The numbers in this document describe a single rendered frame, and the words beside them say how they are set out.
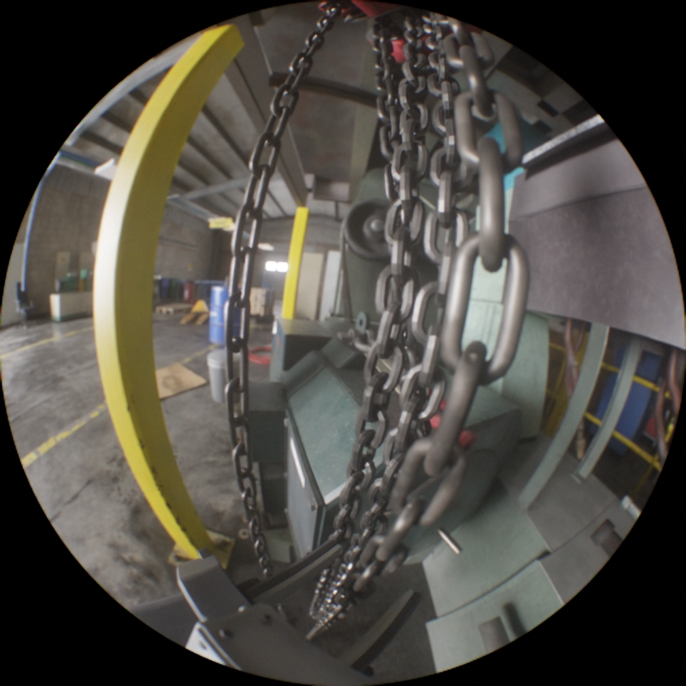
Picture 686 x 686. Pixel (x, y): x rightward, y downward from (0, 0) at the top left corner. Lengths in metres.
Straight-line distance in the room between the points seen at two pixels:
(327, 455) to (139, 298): 0.41
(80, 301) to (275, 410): 7.13
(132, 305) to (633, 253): 0.89
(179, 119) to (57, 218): 9.07
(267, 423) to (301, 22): 1.32
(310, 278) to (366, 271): 5.23
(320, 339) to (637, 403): 3.07
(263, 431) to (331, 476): 0.21
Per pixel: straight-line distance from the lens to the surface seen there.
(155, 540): 1.20
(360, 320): 0.64
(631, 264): 0.54
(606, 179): 0.64
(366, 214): 1.06
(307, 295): 6.32
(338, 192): 2.25
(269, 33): 1.24
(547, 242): 0.67
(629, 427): 3.14
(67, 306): 7.18
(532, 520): 0.64
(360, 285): 1.13
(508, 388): 0.79
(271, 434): 0.44
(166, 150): 0.53
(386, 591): 1.06
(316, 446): 0.31
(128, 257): 0.45
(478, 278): 0.95
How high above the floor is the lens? 0.98
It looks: 13 degrees down
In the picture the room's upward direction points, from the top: 8 degrees clockwise
